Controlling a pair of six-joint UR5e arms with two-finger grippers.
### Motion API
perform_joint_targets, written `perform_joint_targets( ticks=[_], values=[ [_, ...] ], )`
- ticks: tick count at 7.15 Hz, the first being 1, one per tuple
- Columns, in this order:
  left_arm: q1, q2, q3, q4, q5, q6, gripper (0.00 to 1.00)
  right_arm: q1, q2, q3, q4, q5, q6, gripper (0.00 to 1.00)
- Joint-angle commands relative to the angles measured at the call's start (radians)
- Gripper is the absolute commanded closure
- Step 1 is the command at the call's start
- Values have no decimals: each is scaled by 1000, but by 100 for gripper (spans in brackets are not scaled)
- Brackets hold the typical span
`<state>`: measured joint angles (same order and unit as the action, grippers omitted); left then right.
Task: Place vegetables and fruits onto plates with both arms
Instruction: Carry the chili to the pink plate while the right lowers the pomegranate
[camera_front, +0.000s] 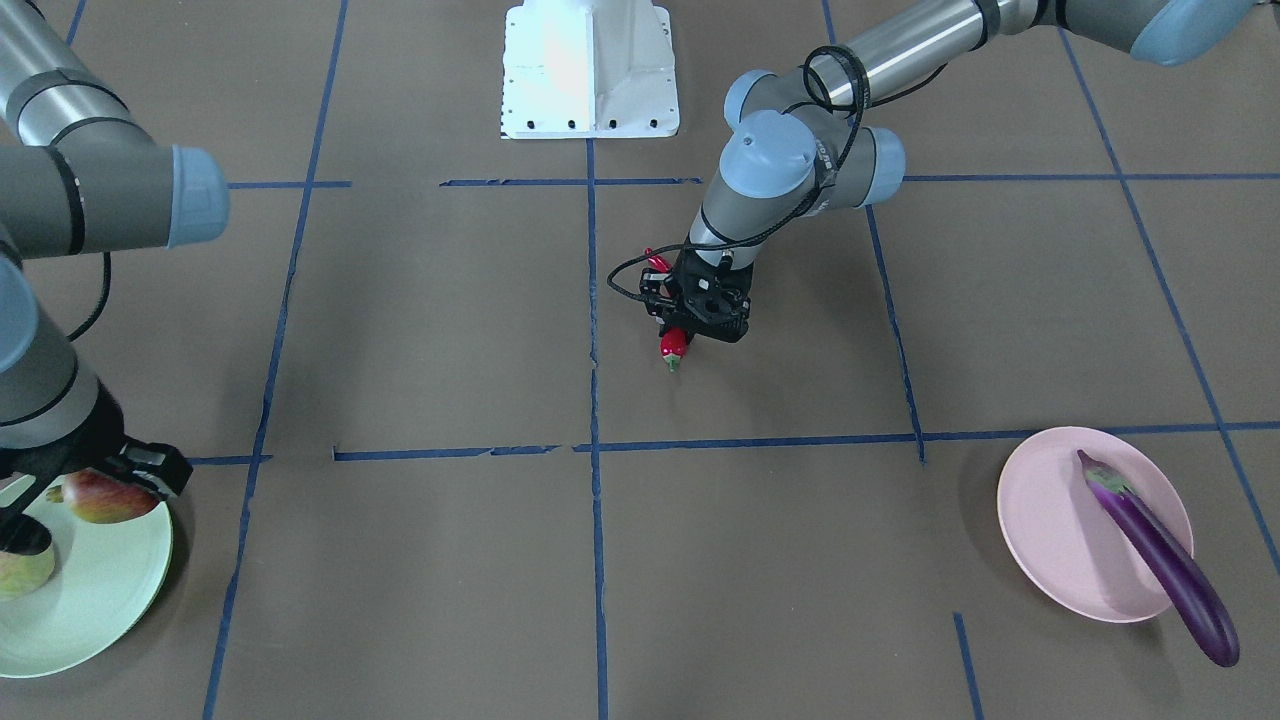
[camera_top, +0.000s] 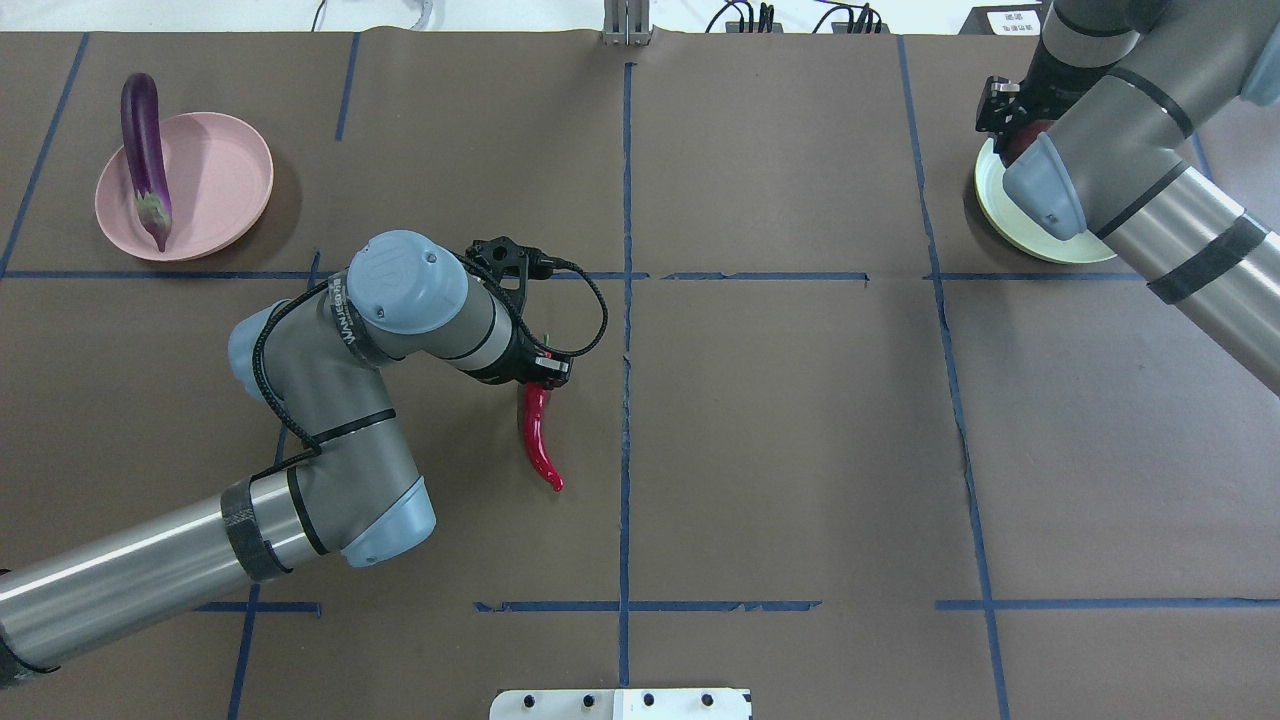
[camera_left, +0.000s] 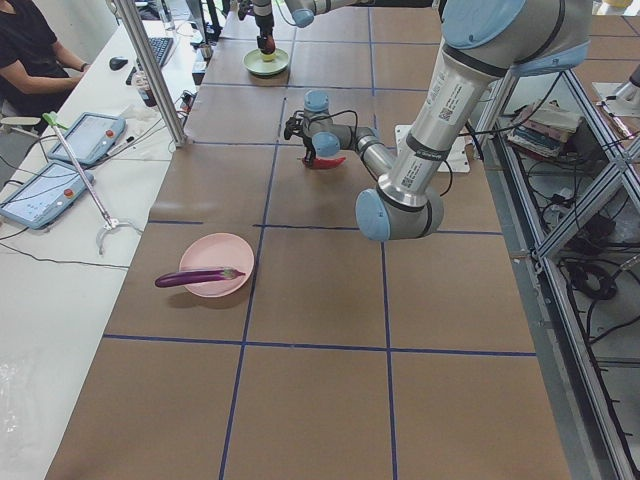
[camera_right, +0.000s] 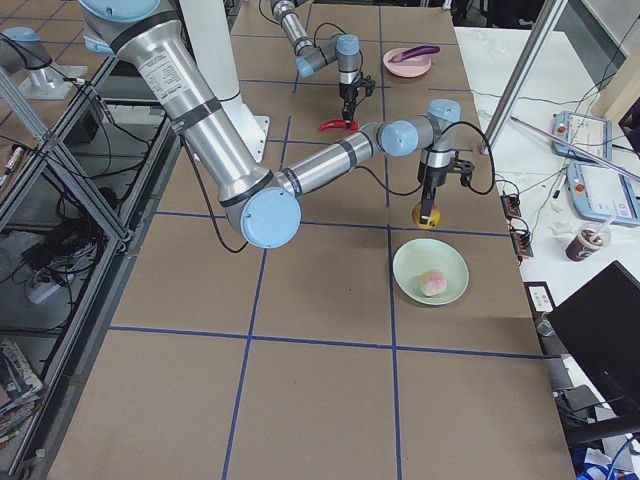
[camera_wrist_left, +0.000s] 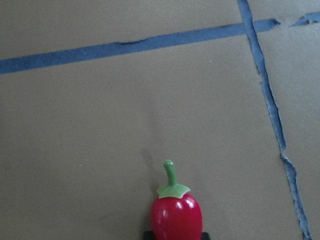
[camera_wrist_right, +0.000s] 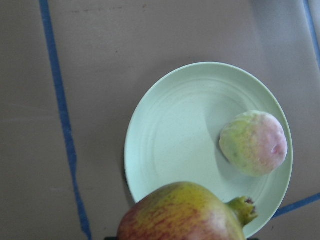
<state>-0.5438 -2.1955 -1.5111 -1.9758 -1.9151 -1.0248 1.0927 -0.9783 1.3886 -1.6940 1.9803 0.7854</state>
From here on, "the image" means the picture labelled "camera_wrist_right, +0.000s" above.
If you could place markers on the light green plate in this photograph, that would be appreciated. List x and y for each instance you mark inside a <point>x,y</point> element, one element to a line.
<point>174,136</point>

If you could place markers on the red yellow apple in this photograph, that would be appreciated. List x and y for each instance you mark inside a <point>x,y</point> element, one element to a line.
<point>186,211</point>

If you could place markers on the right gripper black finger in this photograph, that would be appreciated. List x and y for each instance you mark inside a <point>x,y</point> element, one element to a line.
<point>111,238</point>

